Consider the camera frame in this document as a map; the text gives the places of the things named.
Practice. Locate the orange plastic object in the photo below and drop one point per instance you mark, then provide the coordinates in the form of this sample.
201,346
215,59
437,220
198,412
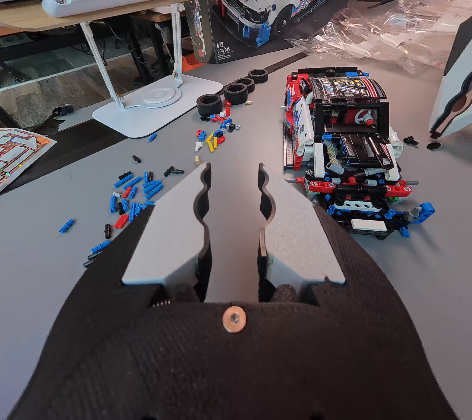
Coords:
191,59

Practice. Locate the toy brick race car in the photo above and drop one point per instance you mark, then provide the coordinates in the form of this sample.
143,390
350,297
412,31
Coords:
350,92

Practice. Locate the clear plastic bags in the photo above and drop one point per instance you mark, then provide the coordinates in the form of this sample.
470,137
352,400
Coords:
387,29

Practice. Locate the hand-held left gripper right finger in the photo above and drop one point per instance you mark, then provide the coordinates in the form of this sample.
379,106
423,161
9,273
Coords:
298,243

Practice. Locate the small black brick pin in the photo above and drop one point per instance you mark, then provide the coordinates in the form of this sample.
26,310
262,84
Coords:
410,140

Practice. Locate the shiny sticker sheet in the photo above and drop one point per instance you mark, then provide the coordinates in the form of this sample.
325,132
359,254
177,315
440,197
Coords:
18,154

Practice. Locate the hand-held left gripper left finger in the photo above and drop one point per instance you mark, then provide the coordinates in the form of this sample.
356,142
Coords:
166,239

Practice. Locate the pile of colourful small bricks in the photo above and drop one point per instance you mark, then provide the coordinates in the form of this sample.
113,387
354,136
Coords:
212,142

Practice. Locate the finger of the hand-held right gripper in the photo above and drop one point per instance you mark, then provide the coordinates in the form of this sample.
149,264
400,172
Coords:
461,121
448,95

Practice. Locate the black rubber toy tyre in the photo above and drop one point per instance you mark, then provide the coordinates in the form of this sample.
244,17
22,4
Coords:
258,75
209,105
246,84
236,93

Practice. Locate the pile of blue brick pins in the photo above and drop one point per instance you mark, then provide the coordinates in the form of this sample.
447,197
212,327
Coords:
153,187

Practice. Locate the small black brick piece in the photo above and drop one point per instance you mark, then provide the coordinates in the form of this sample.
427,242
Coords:
434,145

